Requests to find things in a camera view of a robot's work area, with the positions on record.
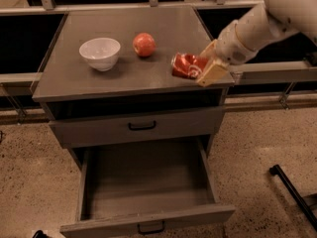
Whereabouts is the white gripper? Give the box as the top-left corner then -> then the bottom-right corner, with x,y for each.
196,20 -> 258,87

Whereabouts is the crushed red coke can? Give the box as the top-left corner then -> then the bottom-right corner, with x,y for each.
171,53 -> 208,79

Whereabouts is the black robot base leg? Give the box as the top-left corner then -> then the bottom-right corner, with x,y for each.
268,165 -> 317,232

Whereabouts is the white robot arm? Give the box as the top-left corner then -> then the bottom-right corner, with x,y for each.
196,0 -> 317,86

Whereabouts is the grey drawer cabinet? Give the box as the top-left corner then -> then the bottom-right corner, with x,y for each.
33,7 -> 234,238

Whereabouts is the open grey middle drawer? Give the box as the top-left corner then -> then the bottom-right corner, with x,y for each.
60,137 -> 235,238

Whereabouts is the closed grey top drawer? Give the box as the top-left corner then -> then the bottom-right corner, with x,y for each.
50,107 -> 224,149

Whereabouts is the grey metal railing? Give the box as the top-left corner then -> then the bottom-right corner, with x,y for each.
1,5 -> 316,121

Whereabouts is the red apple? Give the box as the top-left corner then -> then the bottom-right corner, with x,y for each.
133,33 -> 156,58

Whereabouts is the white ceramic bowl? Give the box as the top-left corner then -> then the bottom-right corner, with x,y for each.
79,38 -> 121,71

